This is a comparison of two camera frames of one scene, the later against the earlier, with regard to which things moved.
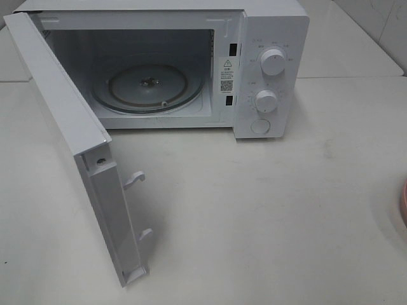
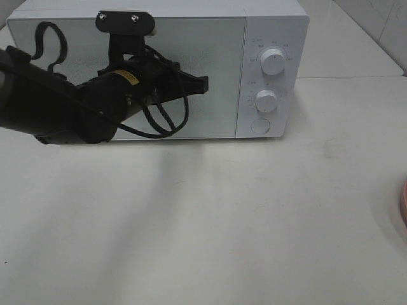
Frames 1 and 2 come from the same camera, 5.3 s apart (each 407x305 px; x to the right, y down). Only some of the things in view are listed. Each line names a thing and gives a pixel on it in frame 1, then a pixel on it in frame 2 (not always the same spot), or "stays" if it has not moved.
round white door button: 261,126 stays
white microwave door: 116,211 -> 75,48
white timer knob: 266,101 stays
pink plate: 404,203 stays
